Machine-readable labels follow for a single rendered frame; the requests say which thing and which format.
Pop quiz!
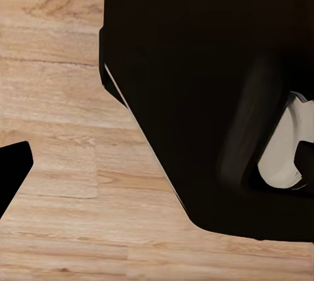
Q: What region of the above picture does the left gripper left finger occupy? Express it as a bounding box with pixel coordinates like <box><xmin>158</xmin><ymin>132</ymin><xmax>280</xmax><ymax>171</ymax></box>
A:
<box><xmin>0</xmin><ymin>141</ymin><xmax>33</xmax><ymax>219</ymax></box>

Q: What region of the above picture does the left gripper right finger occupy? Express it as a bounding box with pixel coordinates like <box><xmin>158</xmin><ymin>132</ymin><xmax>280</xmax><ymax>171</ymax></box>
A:
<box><xmin>294</xmin><ymin>141</ymin><xmax>314</xmax><ymax>192</ymax></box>

